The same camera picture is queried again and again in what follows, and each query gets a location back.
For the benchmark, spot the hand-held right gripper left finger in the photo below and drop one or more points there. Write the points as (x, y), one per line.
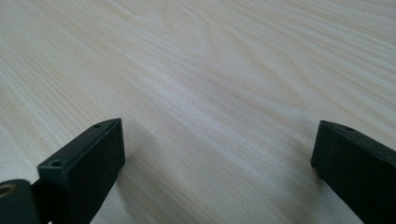
(84, 174)

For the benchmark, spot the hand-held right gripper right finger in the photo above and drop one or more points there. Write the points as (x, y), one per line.
(358, 174)

